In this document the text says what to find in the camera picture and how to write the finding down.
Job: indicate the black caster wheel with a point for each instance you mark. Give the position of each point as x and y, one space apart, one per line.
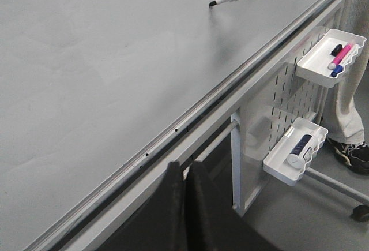
360 213

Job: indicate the lower white plastic tray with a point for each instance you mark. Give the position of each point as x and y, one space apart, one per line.
275 162

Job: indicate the large whiteboard with aluminium frame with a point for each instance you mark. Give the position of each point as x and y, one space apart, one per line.
88 85

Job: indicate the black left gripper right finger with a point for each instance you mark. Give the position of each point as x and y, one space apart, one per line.
211 223

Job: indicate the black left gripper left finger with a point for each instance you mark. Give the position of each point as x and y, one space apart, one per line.
145 218

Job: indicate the small black marker cap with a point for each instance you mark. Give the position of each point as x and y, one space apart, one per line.
336 50

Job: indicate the pink marker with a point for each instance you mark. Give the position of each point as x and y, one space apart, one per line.
336 60

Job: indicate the white perforated pegboard panel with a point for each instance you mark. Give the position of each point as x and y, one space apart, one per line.
274 97

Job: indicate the white blue whiteboard eraser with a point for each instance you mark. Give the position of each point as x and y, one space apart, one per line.
302 152

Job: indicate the white metal stand frame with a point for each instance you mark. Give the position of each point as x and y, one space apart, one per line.
213 120

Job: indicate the white plastic tray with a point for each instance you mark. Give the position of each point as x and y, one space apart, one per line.
314 65
275 162

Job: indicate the blue capped marker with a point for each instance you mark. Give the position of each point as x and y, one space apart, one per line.
339 68

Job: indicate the black sneaker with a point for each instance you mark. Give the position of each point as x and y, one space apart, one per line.
353 156

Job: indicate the person leg beige trousers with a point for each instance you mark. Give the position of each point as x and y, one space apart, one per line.
340 115

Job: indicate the upper white plastic tray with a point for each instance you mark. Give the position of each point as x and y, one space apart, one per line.
314 65

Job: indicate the white horizontal stand bar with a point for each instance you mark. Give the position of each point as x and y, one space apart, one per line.
211 143

